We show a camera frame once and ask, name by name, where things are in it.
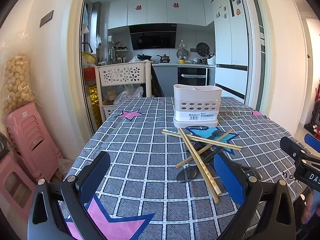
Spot black spoon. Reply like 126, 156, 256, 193
194, 130, 225, 154
176, 146, 223, 183

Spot checkered grey tablecloth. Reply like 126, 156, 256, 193
69, 97, 306, 239

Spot white upper cabinets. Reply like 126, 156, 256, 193
108, 0, 214, 29

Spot bag of peanuts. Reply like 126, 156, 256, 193
1, 54, 35, 116

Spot black built-in oven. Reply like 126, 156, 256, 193
178, 67, 207, 86

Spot person's right hand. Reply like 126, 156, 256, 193
301, 191, 320, 224

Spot white refrigerator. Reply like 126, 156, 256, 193
212, 0, 249, 103

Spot white plastic bag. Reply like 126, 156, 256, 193
113, 84, 144, 105

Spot white utensil holder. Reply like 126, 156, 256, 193
173, 84, 222, 128

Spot black wok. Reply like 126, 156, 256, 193
137, 54, 152, 61

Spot cream plastic storage cart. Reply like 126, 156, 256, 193
95, 61, 152, 122

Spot black range hood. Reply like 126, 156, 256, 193
129, 23, 177, 50

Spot pink plastic stool stack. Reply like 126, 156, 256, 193
4, 102, 63, 181

